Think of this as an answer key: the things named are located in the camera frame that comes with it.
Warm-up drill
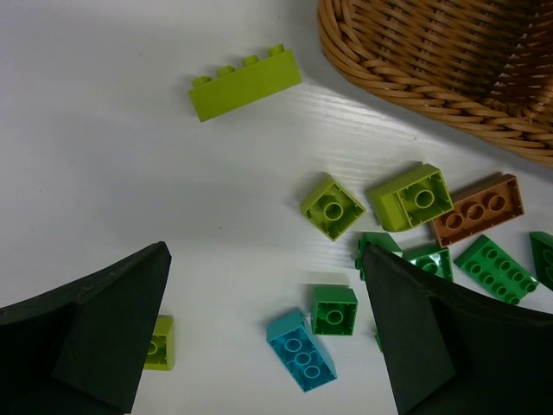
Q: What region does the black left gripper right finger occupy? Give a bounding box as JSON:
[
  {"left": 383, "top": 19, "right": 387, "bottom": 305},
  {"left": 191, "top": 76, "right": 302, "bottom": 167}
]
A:
[{"left": 362, "top": 243, "right": 552, "bottom": 414}]

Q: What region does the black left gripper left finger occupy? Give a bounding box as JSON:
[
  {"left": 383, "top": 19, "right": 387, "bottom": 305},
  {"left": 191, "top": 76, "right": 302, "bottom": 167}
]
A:
[{"left": 1, "top": 241, "right": 171, "bottom": 414}]

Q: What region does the green lego plate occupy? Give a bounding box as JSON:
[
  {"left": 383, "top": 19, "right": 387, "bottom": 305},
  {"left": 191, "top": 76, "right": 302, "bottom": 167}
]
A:
[{"left": 454, "top": 235, "right": 538, "bottom": 305}]

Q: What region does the dark green lego block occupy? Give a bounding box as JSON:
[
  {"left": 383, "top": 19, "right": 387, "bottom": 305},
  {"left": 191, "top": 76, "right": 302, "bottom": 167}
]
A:
[{"left": 530, "top": 232, "right": 553, "bottom": 291}]

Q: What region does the cyan long lego brick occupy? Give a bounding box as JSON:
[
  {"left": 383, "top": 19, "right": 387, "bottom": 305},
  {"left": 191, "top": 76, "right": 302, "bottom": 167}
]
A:
[{"left": 266, "top": 308, "right": 338, "bottom": 393}]

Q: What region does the green shiny lego brick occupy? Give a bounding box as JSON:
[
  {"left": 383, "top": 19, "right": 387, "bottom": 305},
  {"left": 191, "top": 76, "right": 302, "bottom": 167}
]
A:
[{"left": 374, "top": 332, "right": 383, "bottom": 353}]

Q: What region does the lime lego brick right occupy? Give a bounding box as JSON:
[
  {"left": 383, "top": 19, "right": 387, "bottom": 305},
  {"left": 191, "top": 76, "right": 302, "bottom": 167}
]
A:
[{"left": 144, "top": 315, "right": 175, "bottom": 371}]

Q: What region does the green long lego brick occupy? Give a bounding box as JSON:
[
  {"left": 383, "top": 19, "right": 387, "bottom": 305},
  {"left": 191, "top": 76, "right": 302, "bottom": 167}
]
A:
[{"left": 404, "top": 245, "right": 454, "bottom": 281}]

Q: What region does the green square lego brick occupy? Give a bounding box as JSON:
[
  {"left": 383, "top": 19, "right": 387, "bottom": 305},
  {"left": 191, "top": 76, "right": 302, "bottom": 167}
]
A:
[{"left": 311, "top": 285, "right": 359, "bottom": 336}]

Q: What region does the small dark green lego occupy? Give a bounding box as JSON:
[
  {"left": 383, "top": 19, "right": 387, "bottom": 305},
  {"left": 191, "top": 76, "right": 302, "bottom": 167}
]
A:
[{"left": 353, "top": 231, "right": 404, "bottom": 274}]

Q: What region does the lime sloped lego brick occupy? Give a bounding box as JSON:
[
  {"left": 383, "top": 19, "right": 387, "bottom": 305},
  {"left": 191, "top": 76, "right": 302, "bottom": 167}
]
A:
[{"left": 367, "top": 163, "right": 454, "bottom": 233}]

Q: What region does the brown lego brick near basket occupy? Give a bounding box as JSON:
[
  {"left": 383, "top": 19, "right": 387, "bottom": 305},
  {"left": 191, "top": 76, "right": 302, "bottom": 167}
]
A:
[{"left": 430, "top": 173, "right": 524, "bottom": 247}]

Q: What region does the lime square lego brick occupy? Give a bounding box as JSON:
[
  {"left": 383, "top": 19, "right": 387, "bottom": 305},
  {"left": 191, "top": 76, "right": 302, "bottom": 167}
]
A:
[{"left": 300, "top": 174, "right": 366, "bottom": 241}]

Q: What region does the brown wicker divided basket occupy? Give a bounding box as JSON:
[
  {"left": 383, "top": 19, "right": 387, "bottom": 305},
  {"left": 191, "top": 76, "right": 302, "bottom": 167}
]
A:
[{"left": 317, "top": 1, "right": 552, "bottom": 167}]

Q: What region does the lime long lego brick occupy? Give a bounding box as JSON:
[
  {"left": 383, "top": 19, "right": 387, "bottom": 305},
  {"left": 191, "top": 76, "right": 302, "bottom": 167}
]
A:
[{"left": 188, "top": 44, "right": 302, "bottom": 122}]

